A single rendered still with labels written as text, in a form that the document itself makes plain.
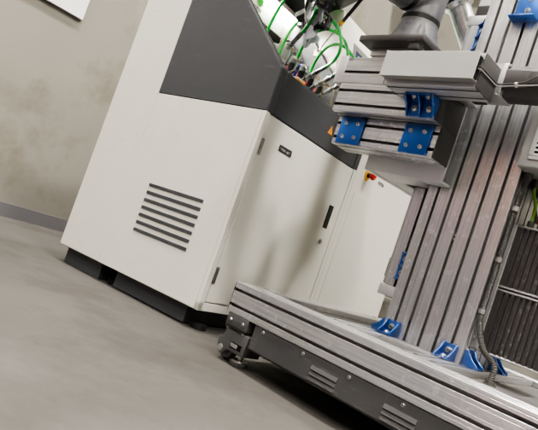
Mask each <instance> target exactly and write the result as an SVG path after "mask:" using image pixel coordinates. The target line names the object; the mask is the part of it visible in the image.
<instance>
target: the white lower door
mask: <svg viewBox="0 0 538 430"><path fill-rule="evenodd" d="M352 173H353V169H351V168H350V167H348V166H346V165H345V164H343V163H342V162H341V161H340V160H338V159H336V158H335V157H333V156H332V155H330V154H328V153H327V152H325V151H324V150H323V149H322V148H320V147H318V146H317V145H315V144H314V143H312V142H310V141H309V140H307V139H306V138H305V137H303V136H302V135H300V134H299V133H297V132H296V131H294V130H292V129H291V128H289V127H288V126H287V125H285V124H284V123H282V122H281V121H279V120H278V119H276V118H274V117H273V116H271V115H270V117H269V120H268V122H267V124H266V128H265V131H264V134H263V137H262V139H261V141H260V146H259V148H258V151H257V154H256V156H255V158H254V163H253V165H252V168H251V171H250V173H249V177H248V180H247V182H246V185H245V188H244V190H243V194H242V197H241V200H240V202H239V204H238V207H237V211H236V214H235V217H234V219H233V221H232V224H231V228H230V231H229V234H228V236H227V238H226V241H225V245H224V248H223V251H222V253H221V255H220V258H219V262H218V265H217V268H216V270H215V272H214V275H213V280H212V282H211V284H210V287H209V290H208V294H207V297H206V299H205V302H209V303H215V304H220V305H229V303H230V300H231V296H232V293H233V291H234V288H235V286H236V283H237V282H244V283H247V284H251V285H255V286H258V287H262V288H267V289H271V290H274V291H278V292H281V293H286V294H290V295H294V296H297V297H301V298H303V299H309V298H310V295H311V292H312V290H313V286H314V283H315V281H316V278H317V275H318V273H319V268H320V265H321V263H322V260H323V257H324V255H325V251H326V248H327V246H328V243H329V240H330V236H331V233H332V230H333V228H334V225H335V222H336V219H337V216H338V213H339V211H340V208H341V205H342V201H343V198H344V195H345V193H346V191H347V188H348V184H349V181H350V178H351V176H352Z"/></svg>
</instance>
